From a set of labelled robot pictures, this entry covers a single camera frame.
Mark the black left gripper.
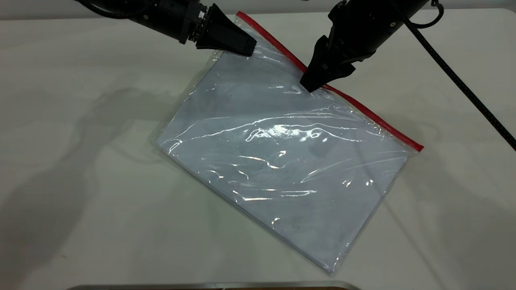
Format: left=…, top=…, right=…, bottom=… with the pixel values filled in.
left=177, top=0, right=258, bottom=57

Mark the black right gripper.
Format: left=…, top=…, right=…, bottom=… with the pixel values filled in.
left=300, top=0, right=404, bottom=93

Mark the clear plastic zipper bag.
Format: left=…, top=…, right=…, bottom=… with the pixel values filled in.
left=152, top=11, right=424, bottom=274

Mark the grey metal bar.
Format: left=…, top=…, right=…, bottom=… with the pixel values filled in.
left=67, top=281, right=361, bottom=290

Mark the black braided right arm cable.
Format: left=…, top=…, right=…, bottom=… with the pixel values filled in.
left=403, top=0, right=516, bottom=151

